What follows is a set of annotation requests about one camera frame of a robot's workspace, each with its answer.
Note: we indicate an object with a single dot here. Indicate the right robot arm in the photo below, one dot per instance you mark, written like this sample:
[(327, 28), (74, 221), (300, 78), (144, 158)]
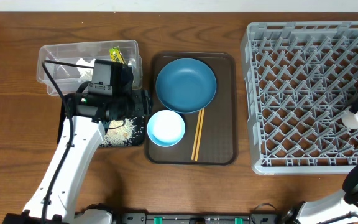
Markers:
[(341, 207)]

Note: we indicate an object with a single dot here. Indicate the white cup green inside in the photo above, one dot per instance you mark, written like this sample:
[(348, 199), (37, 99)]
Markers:
[(350, 119)]

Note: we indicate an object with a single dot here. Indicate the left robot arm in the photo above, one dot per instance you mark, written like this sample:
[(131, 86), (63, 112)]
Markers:
[(83, 131)]

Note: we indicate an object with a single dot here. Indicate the black food waste tray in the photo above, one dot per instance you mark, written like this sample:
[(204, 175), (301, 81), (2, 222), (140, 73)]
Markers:
[(63, 116)]

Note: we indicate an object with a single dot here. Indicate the dark blue plate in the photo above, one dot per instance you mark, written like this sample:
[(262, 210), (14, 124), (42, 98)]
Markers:
[(186, 85)]

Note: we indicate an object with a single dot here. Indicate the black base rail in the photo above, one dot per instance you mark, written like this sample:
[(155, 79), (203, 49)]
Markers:
[(142, 218)]

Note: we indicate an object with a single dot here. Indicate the white rice food waste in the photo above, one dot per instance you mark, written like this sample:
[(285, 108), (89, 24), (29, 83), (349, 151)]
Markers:
[(124, 133)]

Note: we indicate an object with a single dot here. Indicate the green yellow snack wrapper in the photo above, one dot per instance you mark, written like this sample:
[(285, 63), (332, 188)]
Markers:
[(116, 55)]

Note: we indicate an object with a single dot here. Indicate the crumpled white tissue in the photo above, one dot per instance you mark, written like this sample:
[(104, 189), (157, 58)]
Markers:
[(85, 69)]

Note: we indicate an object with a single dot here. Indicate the light blue bowl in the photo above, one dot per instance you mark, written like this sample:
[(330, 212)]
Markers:
[(166, 128)]

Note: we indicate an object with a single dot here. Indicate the wooden chopstick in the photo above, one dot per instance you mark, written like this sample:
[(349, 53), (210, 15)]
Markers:
[(199, 133), (195, 137)]

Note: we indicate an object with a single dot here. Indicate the grey dishwasher rack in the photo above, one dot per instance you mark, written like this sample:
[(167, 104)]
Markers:
[(300, 77)]

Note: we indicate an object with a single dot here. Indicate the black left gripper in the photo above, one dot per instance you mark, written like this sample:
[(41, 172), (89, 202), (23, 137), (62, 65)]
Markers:
[(142, 103)]

